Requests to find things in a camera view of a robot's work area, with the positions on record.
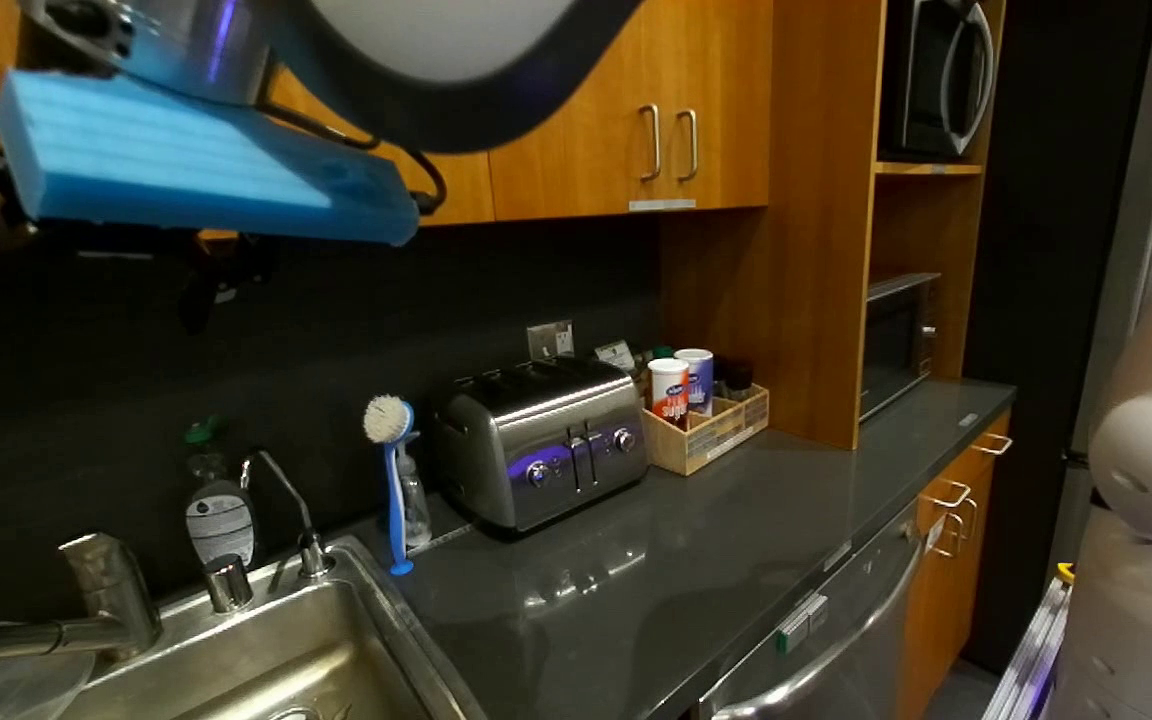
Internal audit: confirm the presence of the wooden door with long label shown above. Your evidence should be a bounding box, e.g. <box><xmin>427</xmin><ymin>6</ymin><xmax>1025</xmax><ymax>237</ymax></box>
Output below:
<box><xmin>0</xmin><ymin>0</ymin><xmax>502</xmax><ymax>252</ymax></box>

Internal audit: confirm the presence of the chrome sink faucet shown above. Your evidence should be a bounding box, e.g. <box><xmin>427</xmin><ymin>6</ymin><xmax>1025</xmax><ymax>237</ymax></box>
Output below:
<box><xmin>0</xmin><ymin>529</ymin><xmax>165</xmax><ymax>674</ymax></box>

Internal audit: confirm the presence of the stainless steel sink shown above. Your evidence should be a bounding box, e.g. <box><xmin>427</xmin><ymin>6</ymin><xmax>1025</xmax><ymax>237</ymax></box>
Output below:
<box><xmin>0</xmin><ymin>531</ymin><xmax>488</xmax><ymax>720</ymax></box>

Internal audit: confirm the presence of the tall wooden shelf cabinet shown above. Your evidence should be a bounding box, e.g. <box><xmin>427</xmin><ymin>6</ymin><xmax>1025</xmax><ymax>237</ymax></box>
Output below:
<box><xmin>654</xmin><ymin>0</ymin><xmax>1012</xmax><ymax>458</ymax></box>

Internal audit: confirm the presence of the wooden base cabinet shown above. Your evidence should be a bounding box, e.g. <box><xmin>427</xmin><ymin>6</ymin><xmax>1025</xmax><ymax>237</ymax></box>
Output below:
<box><xmin>897</xmin><ymin>409</ymin><xmax>1015</xmax><ymax>720</ymax></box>

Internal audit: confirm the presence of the clear soap bottle green cap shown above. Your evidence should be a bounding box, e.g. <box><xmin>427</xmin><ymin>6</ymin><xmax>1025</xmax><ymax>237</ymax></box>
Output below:
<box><xmin>182</xmin><ymin>416</ymin><xmax>259</xmax><ymax>576</ymax></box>

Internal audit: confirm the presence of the thin gooseneck water tap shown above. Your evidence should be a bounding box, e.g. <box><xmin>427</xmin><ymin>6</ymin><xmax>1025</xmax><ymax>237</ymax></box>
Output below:
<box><xmin>237</xmin><ymin>447</ymin><xmax>332</xmax><ymax>591</ymax></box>

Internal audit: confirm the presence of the blue dish brush white head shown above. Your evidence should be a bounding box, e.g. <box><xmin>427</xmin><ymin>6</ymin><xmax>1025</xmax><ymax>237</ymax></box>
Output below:
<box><xmin>360</xmin><ymin>393</ymin><xmax>421</xmax><ymax>579</ymax></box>

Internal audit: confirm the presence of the small clear plastic bottle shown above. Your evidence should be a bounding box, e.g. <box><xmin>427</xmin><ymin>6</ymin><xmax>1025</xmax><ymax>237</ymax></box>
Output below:
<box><xmin>406</xmin><ymin>447</ymin><xmax>438</xmax><ymax>552</ymax></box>

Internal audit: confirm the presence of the stainless steel toaster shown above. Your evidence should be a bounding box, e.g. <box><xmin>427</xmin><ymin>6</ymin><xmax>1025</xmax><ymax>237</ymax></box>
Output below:
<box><xmin>427</xmin><ymin>359</ymin><xmax>654</xmax><ymax>535</ymax></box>

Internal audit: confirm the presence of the white power plug adapter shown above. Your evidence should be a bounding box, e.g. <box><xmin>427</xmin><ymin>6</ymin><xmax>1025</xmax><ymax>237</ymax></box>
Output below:
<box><xmin>593</xmin><ymin>335</ymin><xmax>645</xmax><ymax>381</ymax></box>

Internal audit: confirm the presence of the red white paper canister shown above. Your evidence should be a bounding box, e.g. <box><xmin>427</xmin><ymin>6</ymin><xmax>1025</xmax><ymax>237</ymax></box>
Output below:
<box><xmin>645</xmin><ymin>353</ymin><xmax>697</xmax><ymax>431</ymax></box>

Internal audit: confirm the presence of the blue white paper canister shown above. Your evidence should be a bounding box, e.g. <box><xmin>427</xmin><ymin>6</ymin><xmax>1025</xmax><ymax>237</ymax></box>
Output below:
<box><xmin>672</xmin><ymin>344</ymin><xmax>720</xmax><ymax>416</ymax></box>

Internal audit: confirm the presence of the wooden caddy box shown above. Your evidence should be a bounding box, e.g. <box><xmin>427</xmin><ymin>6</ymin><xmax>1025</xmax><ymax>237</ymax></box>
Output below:
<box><xmin>635</xmin><ymin>381</ymin><xmax>778</xmax><ymax>482</ymax></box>

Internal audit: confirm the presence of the black cup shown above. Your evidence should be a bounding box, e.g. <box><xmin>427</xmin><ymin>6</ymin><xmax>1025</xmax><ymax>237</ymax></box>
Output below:
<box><xmin>713</xmin><ymin>353</ymin><xmax>762</xmax><ymax>401</ymax></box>

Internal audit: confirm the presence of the small black microwave oven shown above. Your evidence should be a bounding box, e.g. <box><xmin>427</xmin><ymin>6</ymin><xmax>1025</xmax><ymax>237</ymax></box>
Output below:
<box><xmin>860</xmin><ymin>274</ymin><xmax>947</xmax><ymax>425</ymax></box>

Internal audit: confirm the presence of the black microwave with white trim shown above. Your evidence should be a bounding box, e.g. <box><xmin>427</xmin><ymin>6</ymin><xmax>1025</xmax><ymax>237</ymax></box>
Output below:
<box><xmin>884</xmin><ymin>0</ymin><xmax>1009</xmax><ymax>167</ymax></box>

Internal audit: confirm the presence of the stainless steel dishwasher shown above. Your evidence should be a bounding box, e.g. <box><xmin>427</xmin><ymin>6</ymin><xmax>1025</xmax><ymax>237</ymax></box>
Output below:
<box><xmin>694</xmin><ymin>514</ymin><xmax>937</xmax><ymax>720</ymax></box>

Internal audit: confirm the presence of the white purple angled bar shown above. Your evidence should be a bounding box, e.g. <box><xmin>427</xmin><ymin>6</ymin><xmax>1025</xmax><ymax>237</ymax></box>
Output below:
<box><xmin>979</xmin><ymin>557</ymin><xmax>1080</xmax><ymax>720</ymax></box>

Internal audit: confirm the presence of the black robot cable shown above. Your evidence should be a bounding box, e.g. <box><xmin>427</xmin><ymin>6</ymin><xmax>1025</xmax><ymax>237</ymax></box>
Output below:
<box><xmin>259</xmin><ymin>97</ymin><xmax>454</xmax><ymax>219</ymax></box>

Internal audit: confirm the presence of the metal wall outlet plate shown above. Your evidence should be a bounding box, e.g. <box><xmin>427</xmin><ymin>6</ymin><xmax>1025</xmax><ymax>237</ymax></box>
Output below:
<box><xmin>526</xmin><ymin>317</ymin><xmax>580</xmax><ymax>369</ymax></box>

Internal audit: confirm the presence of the wooden wall cabinet door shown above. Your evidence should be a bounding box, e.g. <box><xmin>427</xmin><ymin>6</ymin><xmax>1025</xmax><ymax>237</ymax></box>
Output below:
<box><xmin>483</xmin><ymin>0</ymin><xmax>677</xmax><ymax>226</ymax></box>
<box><xmin>666</xmin><ymin>0</ymin><xmax>782</xmax><ymax>215</ymax></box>

